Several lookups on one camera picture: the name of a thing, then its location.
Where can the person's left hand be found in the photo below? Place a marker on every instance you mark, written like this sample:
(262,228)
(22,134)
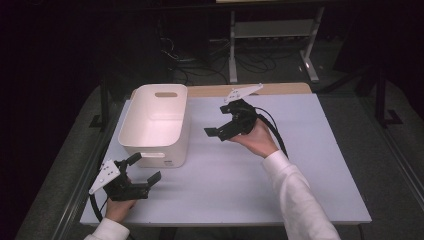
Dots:
(118,210)

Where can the white plastic storage bin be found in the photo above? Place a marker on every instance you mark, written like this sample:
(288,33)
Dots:
(156,116)

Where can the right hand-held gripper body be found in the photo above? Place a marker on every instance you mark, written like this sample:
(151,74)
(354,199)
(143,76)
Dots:
(245,116)

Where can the person's right hand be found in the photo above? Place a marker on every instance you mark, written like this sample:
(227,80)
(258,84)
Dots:
(260,140)

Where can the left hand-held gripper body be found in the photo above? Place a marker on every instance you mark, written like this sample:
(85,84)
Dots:
(123,190)

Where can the grey metal desk frame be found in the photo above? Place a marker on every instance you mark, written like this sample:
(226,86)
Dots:
(273,28)

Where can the wooden board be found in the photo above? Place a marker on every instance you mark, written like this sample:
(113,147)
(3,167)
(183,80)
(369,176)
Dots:
(206,90)

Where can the black floor stand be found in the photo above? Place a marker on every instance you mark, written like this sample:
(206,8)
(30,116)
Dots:
(383,103)

